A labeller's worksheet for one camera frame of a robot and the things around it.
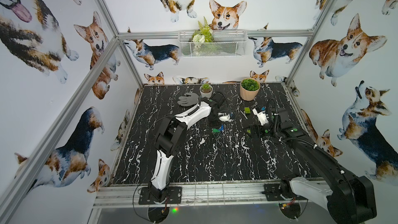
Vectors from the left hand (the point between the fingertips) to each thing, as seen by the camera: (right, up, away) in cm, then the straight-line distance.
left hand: (219, 121), depth 94 cm
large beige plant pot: (+21, +20, +10) cm, 31 cm away
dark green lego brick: (-2, -6, +1) cm, 6 cm away
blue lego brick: (+2, -4, 0) cm, 5 cm away
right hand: (+15, 0, -13) cm, 19 cm away
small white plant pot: (-8, +19, +13) cm, 24 cm away
